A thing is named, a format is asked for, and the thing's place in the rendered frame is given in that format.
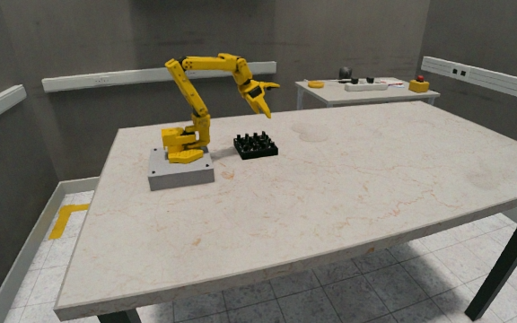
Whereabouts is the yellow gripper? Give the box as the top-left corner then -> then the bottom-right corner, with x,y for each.
237,80 -> 280,119

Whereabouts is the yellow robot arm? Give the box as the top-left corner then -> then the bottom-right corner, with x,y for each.
162,54 -> 253,164

